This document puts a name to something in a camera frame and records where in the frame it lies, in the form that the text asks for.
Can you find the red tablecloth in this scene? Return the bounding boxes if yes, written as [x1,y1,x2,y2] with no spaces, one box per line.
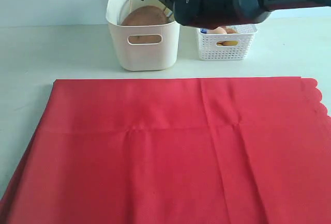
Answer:
[1,77,330,223]

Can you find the brown wooden plate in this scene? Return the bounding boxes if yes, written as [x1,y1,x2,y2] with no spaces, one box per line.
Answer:
[122,6,168,44]

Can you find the white perforated plastic basket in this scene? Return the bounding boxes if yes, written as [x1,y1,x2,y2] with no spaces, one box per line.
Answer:
[196,24,257,61]

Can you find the fried chicken piece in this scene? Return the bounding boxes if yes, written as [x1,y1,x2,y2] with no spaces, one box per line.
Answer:
[225,28,238,34]

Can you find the cream plastic bin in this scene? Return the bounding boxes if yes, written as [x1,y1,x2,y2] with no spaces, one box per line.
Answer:
[106,0,180,71]

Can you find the brown egg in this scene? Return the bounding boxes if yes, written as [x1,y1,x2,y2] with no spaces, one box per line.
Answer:
[207,27,227,35]

